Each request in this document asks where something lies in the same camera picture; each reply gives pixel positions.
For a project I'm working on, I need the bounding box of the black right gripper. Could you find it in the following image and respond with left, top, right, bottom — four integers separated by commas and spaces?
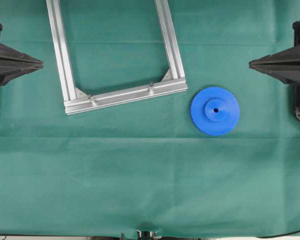
249, 21, 300, 85

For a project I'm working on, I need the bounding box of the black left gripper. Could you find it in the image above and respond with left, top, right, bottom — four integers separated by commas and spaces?
0, 23, 44, 87

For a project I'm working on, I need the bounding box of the aluminium extrusion frame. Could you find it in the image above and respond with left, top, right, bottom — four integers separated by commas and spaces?
46, 0, 188, 115

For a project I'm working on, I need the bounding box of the blue plastic gear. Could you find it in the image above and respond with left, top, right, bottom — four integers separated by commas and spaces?
190, 86, 241, 137

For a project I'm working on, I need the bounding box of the green table cloth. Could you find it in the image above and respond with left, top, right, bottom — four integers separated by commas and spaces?
0, 0, 300, 238

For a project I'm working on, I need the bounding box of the black clamp at table edge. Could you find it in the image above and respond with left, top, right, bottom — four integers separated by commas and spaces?
136, 230, 162, 240

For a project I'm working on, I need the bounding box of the steel shaft at frame left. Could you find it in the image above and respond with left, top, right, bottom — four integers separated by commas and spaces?
87, 95, 98, 106

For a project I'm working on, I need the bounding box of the steel shaft near frame corner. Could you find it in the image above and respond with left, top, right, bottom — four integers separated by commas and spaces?
148, 82, 155, 95

